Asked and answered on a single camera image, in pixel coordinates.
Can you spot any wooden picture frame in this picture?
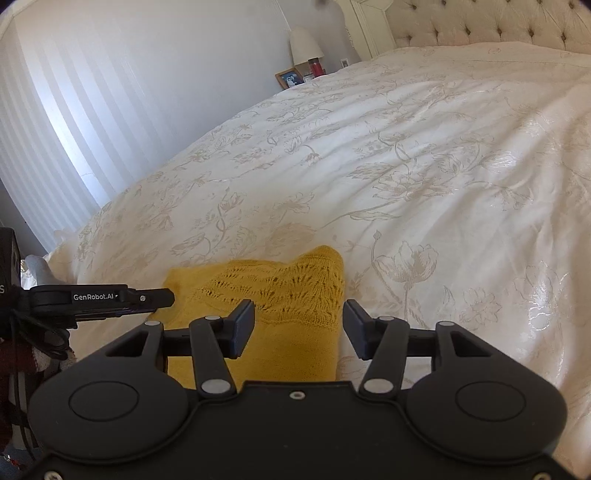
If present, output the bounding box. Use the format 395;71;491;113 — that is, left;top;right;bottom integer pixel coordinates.
275;67;304;89

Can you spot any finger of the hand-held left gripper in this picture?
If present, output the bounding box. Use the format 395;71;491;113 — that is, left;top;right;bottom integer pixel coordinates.
76;288;175;323

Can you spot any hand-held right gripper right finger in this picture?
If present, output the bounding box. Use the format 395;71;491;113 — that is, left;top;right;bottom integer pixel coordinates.
344;299;492;401

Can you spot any white table lamp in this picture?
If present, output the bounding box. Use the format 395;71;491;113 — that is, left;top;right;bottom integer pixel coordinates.
289;27;322;65

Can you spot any yellow knit sweater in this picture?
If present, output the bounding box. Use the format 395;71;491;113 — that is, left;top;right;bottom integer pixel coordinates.
148;246;347;393

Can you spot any white striped curtain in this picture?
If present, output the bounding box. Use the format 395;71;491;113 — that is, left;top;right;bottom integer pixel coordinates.
0;14;208;252

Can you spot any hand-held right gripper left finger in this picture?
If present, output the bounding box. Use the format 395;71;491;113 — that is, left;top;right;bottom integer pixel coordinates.
105;299;256;401

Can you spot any white floral bedspread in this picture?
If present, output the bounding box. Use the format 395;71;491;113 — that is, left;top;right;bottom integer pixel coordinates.
44;41;591;480

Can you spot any cream tufted headboard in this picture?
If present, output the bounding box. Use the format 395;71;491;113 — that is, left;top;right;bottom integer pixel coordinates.
385;0;591;54

